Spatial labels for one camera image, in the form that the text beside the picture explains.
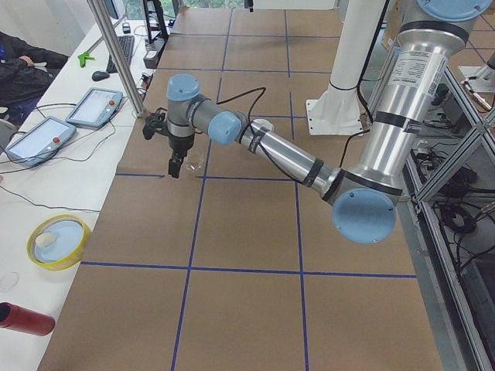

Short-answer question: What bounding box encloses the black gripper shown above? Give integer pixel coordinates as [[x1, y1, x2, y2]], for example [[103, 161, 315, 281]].
[[168, 134, 195, 179]]

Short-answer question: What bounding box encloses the blue teach pendant near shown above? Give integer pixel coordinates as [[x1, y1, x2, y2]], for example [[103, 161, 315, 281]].
[[5, 116, 76, 167]]

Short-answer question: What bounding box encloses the green plastic tool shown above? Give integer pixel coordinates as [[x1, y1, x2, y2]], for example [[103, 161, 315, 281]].
[[77, 51, 95, 68]]

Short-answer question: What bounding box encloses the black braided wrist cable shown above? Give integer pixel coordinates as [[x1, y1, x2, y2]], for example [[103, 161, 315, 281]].
[[216, 87, 372, 182]]

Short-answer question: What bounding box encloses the red cylinder bottle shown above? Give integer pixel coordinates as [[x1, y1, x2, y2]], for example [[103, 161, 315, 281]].
[[1, 302, 56, 336]]

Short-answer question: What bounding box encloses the black computer mouse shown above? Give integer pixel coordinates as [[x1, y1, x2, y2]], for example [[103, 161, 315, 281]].
[[91, 70, 110, 82]]

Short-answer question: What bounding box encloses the yellow tape roll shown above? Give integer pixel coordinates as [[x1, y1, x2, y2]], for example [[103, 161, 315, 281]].
[[26, 214, 92, 271]]

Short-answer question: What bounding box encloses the clear petri dish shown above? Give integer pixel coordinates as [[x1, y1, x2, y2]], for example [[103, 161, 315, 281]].
[[0, 271, 20, 292]]

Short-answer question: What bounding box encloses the clear plastic funnel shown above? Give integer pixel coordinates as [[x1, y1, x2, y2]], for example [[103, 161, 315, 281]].
[[183, 151, 205, 174]]

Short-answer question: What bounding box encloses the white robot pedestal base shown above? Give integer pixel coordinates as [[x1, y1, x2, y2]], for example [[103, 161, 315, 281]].
[[306, 0, 388, 136]]

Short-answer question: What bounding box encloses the aluminium side frame rail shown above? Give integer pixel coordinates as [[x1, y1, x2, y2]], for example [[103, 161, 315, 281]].
[[405, 64, 494, 370]]

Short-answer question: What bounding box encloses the seated person dark jacket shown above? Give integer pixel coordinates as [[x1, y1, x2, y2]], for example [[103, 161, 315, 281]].
[[1, 33, 69, 126]]

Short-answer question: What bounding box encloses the black computer box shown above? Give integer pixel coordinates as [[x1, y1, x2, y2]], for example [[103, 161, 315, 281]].
[[143, 37, 168, 69]]

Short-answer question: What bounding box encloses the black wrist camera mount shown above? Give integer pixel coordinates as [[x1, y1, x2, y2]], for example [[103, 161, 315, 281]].
[[142, 107, 169, 141]]

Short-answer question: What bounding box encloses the blue teach pendant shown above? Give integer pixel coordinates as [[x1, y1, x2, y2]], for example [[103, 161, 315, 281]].
[[65, 87, 123, 128], [5, 116, 76, 167]]

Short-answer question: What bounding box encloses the black keyboard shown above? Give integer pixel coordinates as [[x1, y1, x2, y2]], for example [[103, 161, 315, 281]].
[[105, 34, 135, 74]]

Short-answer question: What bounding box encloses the blue teach pendant far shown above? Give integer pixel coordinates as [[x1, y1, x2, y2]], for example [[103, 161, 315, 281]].
[[65, 87, 123, 128]]

